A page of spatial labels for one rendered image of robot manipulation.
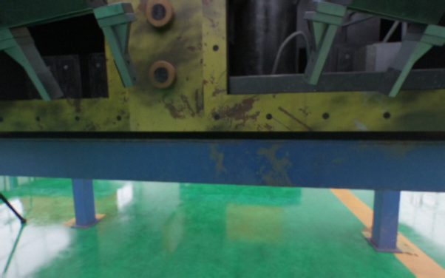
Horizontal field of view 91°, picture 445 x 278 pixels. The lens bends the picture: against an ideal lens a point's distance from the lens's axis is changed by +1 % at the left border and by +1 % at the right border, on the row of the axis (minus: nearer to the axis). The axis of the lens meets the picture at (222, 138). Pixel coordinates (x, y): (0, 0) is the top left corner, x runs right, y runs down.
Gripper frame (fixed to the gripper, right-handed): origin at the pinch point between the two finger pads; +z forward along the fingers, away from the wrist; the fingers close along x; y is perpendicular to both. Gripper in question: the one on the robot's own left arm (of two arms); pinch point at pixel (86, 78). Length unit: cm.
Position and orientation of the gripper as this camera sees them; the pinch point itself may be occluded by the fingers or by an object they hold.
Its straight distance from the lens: 40.1
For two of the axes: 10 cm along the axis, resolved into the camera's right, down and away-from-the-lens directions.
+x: -9.8, 1.3, 1.3
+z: 1.8, 8.6, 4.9
